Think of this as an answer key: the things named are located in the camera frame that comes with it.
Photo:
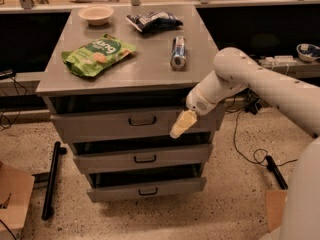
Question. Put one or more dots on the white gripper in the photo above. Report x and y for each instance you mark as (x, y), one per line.
(197, 101)

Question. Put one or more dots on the grey top drawer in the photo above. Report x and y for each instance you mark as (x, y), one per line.
(116, 125)

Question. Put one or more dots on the grey drawer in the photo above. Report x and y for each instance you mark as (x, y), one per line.
(146, 190)
(116, 125)
(143, 158)

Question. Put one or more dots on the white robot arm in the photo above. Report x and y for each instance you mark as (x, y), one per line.
(234, 71)

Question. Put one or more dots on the grey middle drawer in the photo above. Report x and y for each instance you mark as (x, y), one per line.
(143, 158)

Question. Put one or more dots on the grey metal drawer cabinet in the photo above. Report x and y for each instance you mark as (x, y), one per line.
(144, 79)

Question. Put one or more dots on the grey bottom drawer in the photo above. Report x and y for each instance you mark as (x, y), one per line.
(146, 190)

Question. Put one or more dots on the blue and silver can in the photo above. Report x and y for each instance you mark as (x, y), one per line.
(178, 56)

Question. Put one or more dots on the black power adapter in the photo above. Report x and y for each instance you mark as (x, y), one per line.
(254, 107)

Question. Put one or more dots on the black floor bar right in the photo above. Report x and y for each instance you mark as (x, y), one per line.
(272, 167)

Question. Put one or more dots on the black floor bar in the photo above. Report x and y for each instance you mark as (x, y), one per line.
(272, 167)
(47, 211)

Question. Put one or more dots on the dark blue chip bag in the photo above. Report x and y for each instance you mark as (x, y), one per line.
(160, 20)

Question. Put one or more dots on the white power strip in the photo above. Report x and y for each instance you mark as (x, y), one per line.
(286, 60)

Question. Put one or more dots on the green snack bag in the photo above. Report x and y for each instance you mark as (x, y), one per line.
(96, 56)

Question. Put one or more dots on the cardboard box right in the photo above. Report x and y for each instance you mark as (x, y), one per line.
(275, 203)

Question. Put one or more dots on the cardboard box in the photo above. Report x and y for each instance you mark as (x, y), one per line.
(15, 192)
(275, 203)

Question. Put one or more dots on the beige paper bowl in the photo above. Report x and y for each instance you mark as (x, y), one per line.
(97, 15)

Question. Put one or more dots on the blue white bowl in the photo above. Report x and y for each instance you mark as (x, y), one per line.
(308, 52)

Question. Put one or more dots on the black floor bar left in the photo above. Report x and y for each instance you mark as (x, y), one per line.
(47, 211)

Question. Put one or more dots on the cardboard box left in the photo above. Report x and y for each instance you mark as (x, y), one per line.
(15, 192)

